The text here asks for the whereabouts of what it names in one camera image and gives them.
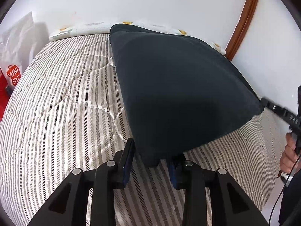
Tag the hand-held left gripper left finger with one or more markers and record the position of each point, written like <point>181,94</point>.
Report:
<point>128,164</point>

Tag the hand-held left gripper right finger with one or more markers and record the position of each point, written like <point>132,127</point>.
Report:
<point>173,174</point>

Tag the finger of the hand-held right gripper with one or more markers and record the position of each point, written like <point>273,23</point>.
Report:
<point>272,107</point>

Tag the black sweater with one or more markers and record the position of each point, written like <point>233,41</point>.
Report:
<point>176,87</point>

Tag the person's right hand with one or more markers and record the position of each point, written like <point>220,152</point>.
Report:
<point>290,156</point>

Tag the striped beige bed blanket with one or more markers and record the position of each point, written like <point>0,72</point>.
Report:
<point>58,98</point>

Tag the white patterned pillow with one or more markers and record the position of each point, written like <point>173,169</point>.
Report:
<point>89,27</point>

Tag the white shopping bag red label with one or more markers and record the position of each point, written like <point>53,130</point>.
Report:
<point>18,40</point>

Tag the brown wooden door frame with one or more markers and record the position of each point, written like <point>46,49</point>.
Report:
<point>244,16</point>

